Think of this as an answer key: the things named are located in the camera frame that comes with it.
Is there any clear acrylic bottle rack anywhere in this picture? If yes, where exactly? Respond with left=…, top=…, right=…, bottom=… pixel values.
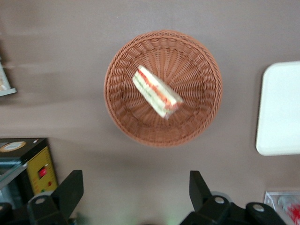
left=264, top=191, right=300, bottom=225

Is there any black yellow display cabinet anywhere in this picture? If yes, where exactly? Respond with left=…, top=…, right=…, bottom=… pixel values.
left=0, top=138, right=59, bottom=209

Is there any brown round wicker basket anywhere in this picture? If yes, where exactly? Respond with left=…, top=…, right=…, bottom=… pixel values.
left=103, top=30, right=223, bottom=148

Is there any triangle sandwich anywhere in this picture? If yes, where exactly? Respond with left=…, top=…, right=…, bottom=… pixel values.
left=131, top=65, right=185, bottom=120

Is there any clear cracker snack bag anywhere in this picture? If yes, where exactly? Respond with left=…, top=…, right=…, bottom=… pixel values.
left=0, top=70, right=9, bottom=91

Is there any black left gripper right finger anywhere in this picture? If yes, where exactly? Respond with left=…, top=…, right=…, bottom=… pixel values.
left=189, top=170, right=232, bottom=225

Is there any red cola bottle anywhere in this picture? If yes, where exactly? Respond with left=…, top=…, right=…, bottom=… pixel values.
left=278, top=195, right=300, bottom=223

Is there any grey snack tray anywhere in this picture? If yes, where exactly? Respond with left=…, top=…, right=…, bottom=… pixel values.
left=0, top=60, right=18, bottom=97

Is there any cream plastic tray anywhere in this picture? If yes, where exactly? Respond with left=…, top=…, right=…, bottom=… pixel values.
left=255, top=60, right=300, bottom=157

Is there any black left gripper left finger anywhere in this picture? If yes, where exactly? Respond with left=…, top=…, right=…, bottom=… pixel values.
left=27, top=170, right=84, bottom=225

